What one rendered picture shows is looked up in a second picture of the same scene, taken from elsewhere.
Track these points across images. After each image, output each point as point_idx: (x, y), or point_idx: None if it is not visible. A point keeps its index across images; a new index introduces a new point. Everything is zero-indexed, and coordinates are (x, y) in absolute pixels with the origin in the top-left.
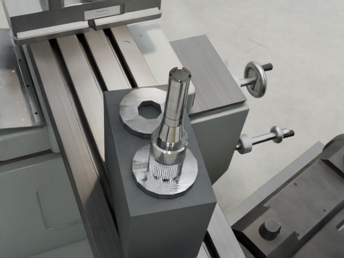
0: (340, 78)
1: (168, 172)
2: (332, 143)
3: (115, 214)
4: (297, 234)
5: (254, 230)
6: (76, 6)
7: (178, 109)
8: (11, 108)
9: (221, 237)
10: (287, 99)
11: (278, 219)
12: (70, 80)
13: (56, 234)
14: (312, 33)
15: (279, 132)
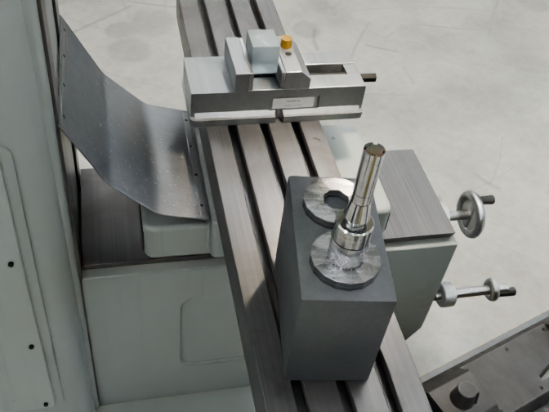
0: None
1: (349, 259)
2: None
3: (279, 319)
4: (500, 410)
5: (444, 394)
6: (265, 91)
7: (368, 185)
8: (176, 195)
9: (399, 365)
10: (518, 259)
11: (477, 386)
12: (246, 172)
13: (191, 372)
14: None
15: (495, 286)
